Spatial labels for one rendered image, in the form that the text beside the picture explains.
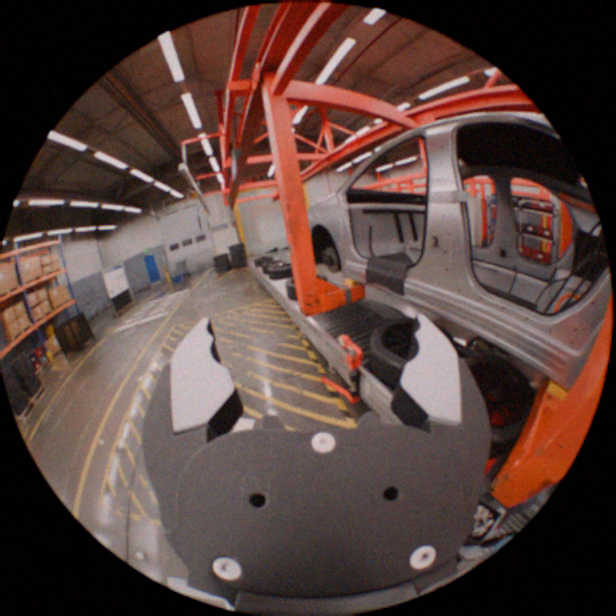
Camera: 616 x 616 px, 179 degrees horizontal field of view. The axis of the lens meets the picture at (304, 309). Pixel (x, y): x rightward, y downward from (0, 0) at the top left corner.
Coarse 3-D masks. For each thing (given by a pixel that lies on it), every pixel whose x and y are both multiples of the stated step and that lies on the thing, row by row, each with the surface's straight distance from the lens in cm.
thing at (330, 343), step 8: (296, 312) 239; (304, 320) 217; (312, 320) 202; (312, 328) 199; (320, 328) 186; (320, 336) 185; (328, 336) 173; (328, 344) 173; (336, 344) 162; (336, 352) 163; (344, 352) 153; (344, 360) 154; (360, 368) 139; (368, 376) 133; (368, 384) 134; (376, 384) 128; (368, 392) 139; (376, 392) 131; (384, 392) 124; (392, 392) 125; (384, 400) 127; (488, 480) 116; (480, 488) 116
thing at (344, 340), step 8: (344, 336) 149; (344, 344) 149; (352, 344) 143; (360, 352) 135; (352, 360) 127; (360, 360) 131; (352, 368) 131; (328, 384) 173; (344, 392) 163; (352, 400) 156
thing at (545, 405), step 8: (544, 384) 133; (544, 392) 122; (536, 400) 132; (544, 400) 118; (552, 400) 122; (560, 400) 127; (536, 408) 119; (544, 408) 111; (552, 408) 118; (528, 416) 128; (536, 416) 108; (544, 416) 103; (528, 424) 115; (536, 424) 105; (528, 432) 104; (536, 432) 99; (520, 440) 109
